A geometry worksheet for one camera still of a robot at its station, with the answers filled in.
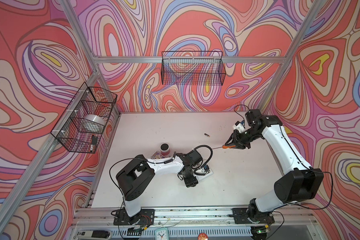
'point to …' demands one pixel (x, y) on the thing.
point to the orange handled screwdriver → (224, 146)
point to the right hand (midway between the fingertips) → (229, 148)
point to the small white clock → (161, 233)
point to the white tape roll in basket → (95, 118)
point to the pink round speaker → (165, 149)
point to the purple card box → (157, 155)
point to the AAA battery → (207, 135)
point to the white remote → (203, 173)
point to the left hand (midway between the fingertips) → (194, 179)
